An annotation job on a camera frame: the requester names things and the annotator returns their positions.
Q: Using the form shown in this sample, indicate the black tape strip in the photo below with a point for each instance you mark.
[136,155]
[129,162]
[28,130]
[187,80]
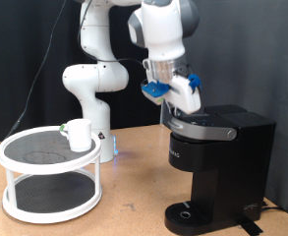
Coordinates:
[250,227]

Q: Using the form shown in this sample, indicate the white mug with green tape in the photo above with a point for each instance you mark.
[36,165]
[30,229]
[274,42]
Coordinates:
[79,136]

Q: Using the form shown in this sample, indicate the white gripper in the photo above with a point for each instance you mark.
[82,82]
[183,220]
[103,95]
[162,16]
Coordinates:
[184,95]

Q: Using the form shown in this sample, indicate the black Keurig coffee machine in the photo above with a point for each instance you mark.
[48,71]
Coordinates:
[235,164]

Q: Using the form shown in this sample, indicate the white two-tier turntable stand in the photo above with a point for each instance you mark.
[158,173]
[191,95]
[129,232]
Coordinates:
[19,147]

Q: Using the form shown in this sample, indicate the grey metal frame post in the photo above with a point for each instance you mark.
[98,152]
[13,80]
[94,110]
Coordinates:
[162,116]

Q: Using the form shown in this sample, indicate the dark grey backdrop panel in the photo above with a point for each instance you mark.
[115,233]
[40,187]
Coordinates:
[264,49]

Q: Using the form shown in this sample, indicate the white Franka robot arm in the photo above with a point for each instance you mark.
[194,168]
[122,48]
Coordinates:
[94,78]

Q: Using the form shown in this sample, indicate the black backdrop curtain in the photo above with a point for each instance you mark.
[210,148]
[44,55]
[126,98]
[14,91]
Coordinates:
[6,49]

